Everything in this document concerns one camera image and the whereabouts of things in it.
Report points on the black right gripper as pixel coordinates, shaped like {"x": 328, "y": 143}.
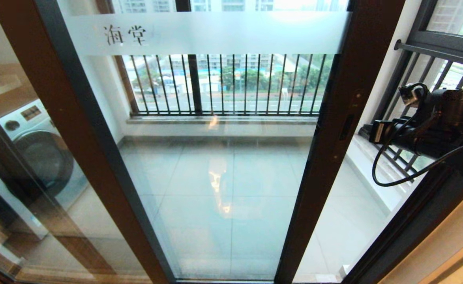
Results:
{"x": 409, "y": 134}

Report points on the sliding glass door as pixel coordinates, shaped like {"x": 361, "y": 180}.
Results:
{"x": 353, "y": 79}

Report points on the short grey stone window sill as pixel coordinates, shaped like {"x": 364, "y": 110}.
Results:
{"x": 373, "y": 165}

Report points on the narrow black window railing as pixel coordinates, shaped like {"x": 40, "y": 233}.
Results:
{"x": 444, "y": 49}

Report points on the long grey stone window sill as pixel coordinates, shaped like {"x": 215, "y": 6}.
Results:
{"x": 223, "y": 120}

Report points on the wide black window railing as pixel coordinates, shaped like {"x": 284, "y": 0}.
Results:
{"x": 195, "y": 83}

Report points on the brown framed fixed glass door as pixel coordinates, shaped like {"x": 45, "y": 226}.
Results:
{"x": 77, "y": 138}

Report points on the grey front-load washing machine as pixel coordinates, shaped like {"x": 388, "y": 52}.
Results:
{"x": 34, "y": 114}

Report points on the dark door frame with track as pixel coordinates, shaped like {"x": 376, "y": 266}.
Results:
{"x": 405, "y": 232}

